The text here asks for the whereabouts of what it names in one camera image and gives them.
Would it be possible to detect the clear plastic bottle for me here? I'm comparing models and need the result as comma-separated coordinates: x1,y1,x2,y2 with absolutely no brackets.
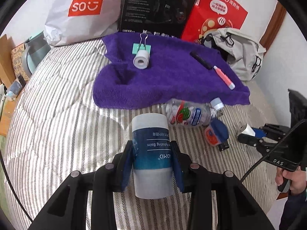
164,99,217,127

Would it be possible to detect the small white tape roll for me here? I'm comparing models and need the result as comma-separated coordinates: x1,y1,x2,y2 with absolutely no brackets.
133,50,150,70

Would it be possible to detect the black gold tube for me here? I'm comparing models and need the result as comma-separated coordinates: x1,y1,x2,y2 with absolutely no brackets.
218,141,229,152

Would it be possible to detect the small blue bottle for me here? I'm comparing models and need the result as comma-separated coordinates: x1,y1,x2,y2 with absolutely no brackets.
6,74,26,101

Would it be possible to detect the blue white balm tube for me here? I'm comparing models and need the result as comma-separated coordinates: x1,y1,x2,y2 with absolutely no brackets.
132,113,174,199

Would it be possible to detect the white USB charger cube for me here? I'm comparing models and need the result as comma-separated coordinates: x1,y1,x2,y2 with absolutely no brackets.
238,124,256,136

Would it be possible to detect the grey Nike bag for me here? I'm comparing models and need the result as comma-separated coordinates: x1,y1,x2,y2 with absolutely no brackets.
198,28,266,81

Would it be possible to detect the red paper gift bag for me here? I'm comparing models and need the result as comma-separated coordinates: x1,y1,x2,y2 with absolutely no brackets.
181,0,248,44

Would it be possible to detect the wooden headboard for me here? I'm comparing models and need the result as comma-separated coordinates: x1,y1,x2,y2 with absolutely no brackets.
0,34,16,88

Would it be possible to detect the black product box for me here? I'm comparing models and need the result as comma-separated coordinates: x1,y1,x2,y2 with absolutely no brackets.
119,0,196,38

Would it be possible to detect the pink white thermometer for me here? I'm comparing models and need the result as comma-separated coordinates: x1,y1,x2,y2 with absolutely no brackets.
213,65,235,90

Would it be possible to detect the person's right hand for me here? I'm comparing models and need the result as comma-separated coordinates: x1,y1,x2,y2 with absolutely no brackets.
275,167,306,195

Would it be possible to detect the blue cap orange jar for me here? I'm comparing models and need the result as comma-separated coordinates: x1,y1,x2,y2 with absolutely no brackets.
204,118,229,146

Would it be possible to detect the brown patterned box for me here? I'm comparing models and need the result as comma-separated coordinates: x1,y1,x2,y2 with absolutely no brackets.
11,43,31,83

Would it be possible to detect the white USB night light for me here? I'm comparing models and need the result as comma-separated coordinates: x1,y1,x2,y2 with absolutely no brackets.
210,98,224,117

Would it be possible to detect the black cable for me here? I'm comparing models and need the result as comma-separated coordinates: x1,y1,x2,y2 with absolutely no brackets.
0,148,34,223

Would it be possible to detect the green binder clip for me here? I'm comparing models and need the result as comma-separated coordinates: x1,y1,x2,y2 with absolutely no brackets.
132,33,151,55

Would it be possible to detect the wooden door frame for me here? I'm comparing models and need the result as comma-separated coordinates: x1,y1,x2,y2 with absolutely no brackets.
260,2,287,50

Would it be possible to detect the purple towel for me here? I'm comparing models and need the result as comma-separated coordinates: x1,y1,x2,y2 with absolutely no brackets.
93,32,250,110

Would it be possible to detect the white Miniso shopping bag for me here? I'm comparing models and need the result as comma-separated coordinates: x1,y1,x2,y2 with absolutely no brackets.
44,0,122,47

